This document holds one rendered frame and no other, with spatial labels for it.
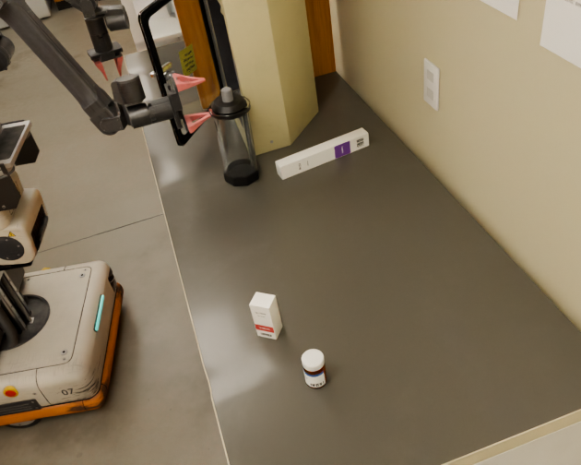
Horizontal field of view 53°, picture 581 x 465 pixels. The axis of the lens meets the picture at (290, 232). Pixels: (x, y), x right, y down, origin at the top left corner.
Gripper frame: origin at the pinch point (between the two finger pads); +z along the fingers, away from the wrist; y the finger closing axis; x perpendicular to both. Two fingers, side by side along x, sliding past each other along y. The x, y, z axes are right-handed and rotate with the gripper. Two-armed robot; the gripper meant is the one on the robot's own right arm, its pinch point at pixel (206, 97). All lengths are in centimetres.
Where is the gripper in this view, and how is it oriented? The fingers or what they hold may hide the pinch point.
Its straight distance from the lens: 155.0
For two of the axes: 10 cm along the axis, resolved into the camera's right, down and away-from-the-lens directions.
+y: -1.2, -7.4, -6.6
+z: 9.4, -3.0, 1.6
